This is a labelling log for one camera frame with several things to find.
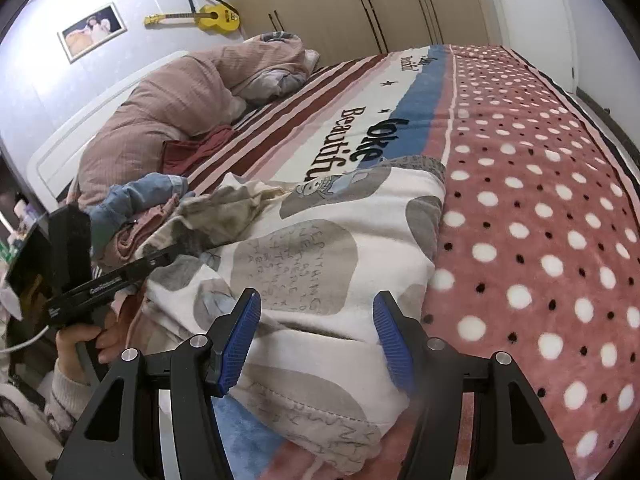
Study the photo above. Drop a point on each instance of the wooden wardrobe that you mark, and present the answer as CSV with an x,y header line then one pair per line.
x,y
350,5

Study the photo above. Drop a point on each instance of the pink cloth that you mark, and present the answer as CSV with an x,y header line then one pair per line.
x,y
137,232

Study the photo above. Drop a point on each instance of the white bottle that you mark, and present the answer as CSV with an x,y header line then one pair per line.
x,y
26,210

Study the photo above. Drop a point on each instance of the yellow guitar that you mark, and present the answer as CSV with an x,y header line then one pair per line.
x,y
215,17

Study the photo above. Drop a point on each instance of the dark red cloth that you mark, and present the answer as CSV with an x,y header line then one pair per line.
x,y
192,150

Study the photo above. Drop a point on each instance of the beige bear-print blanket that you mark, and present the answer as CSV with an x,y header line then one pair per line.
x,y
320,270

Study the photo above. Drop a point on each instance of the white door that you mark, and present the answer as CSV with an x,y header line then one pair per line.
x,y
535,15

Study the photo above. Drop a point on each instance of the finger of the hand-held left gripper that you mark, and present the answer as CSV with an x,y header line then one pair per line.
x,y
150,262

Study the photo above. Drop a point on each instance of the blue denim pants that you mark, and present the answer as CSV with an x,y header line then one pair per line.
x,y
130,200

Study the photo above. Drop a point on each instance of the pink duvet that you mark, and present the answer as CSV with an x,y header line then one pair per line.
x,y
165,110

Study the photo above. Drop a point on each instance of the white headboard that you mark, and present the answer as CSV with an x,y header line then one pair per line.
x,y
75,125

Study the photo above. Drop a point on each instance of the person's left forearm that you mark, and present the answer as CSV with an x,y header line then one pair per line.
x,y
65,400

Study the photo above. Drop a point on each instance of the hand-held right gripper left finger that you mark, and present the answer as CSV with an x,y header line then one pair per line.
x,y
240,345

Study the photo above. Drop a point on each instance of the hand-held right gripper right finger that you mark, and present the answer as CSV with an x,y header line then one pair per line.
x,y
395,345

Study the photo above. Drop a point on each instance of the framed wall picture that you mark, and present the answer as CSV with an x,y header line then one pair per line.
x,y
92,30

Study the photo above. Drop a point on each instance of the person's left hand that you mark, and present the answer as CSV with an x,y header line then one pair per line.
x,y
75,342

